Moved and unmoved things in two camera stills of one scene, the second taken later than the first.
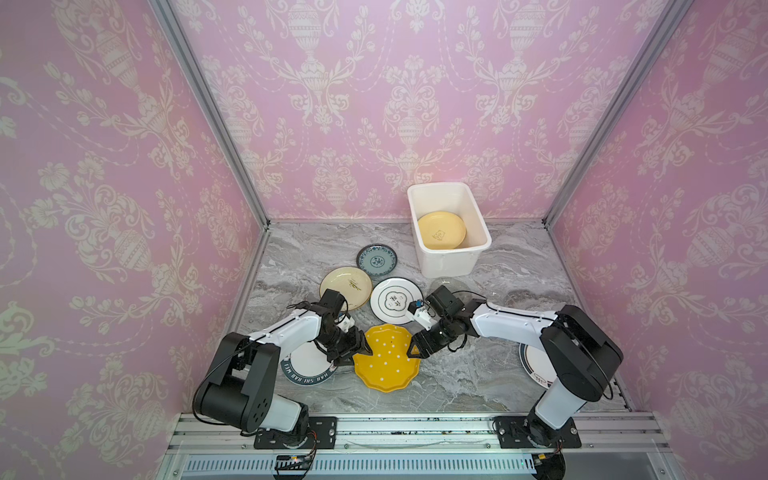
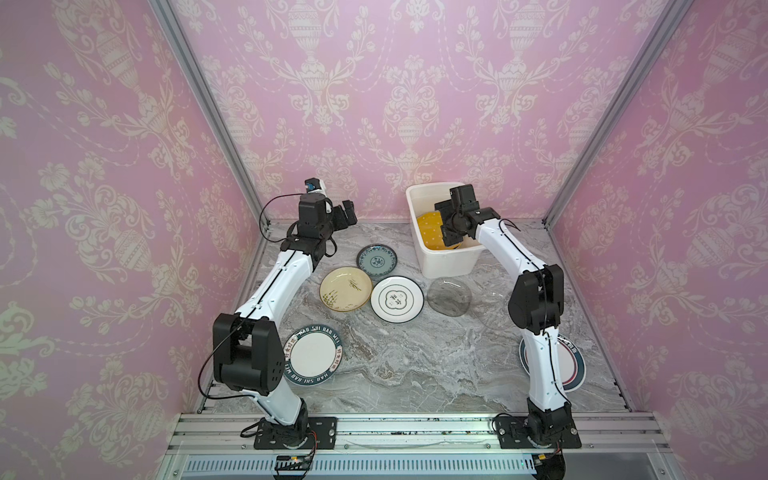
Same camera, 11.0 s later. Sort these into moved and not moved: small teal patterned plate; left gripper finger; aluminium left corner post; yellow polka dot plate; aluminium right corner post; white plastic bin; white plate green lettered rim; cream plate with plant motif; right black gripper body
Moved: left gripper finger; right black gripper body; yellow polka dot plate
Not moved: aluminium left corner post; aluminium right corner post; white plastic bin; small teal patterned plate; cream plate with plant motif; white plate green lettered rim
